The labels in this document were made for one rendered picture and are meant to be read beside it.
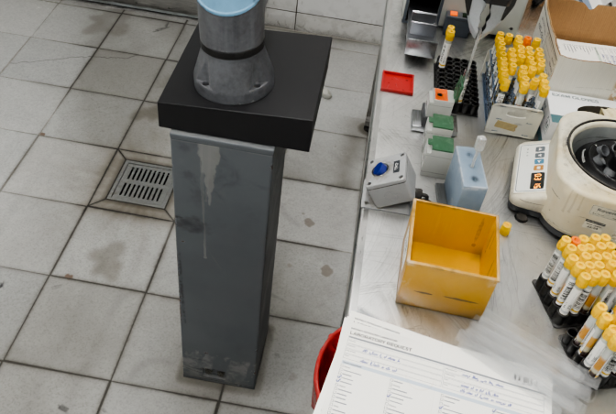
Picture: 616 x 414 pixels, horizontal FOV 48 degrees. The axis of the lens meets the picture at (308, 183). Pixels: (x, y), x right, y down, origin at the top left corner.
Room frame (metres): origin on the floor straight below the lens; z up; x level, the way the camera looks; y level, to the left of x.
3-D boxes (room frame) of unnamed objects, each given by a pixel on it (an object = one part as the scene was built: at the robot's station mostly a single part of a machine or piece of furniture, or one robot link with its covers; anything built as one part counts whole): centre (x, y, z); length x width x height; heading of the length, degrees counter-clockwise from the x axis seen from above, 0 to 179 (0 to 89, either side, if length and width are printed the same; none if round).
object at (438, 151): (0.96, -0.23, 0.91); 0.05 x 0.04 x 0.07; 87
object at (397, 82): (1.22, -0.16, 0.88); 0.07 x 0.07 x 0.01; 87
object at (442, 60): (1.23, -0.28, 0.93); 0.17 x 0.09 x 0.11; 177
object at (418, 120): (1.09, -0.23, 0.89); 0.09 x 0.05 x 0.04; 89
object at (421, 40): (1.41, -0.21, 0.92); 0.21 x 0.07 x 0.05; 177
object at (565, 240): (0.72, -0.39, 0.93); 0.02 x 0.02 x 0.11
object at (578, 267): (0.67, -0.40, 0.93); 0.02 x 0.02 x 0.11
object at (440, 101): (1.09, -0.23, 0.92); 0.05 x 0.04 x 0.06; 89
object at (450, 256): (0.70, -0.23, 0.93); 0.13 x 0.13 x 0.10; 84
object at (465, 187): (0.87, -0.27, 0.92); 0.10 x 0.07 x 0.10; 3
